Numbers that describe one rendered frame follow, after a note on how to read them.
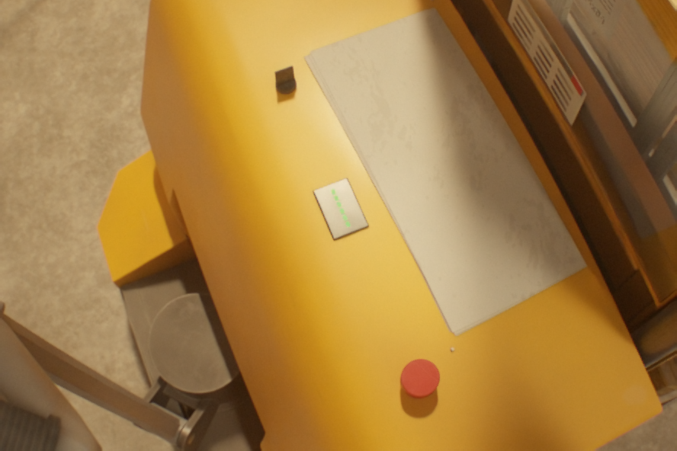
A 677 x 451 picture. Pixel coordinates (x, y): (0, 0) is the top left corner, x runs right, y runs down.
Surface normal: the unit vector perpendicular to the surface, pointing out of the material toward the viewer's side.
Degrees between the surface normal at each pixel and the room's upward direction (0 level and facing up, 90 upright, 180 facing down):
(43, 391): 67
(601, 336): 0
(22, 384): 51
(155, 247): 22
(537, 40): 90
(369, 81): 0
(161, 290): 0
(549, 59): 90
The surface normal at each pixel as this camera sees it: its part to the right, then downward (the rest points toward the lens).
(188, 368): -0.02, -0.39
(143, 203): -0.36, -0.23
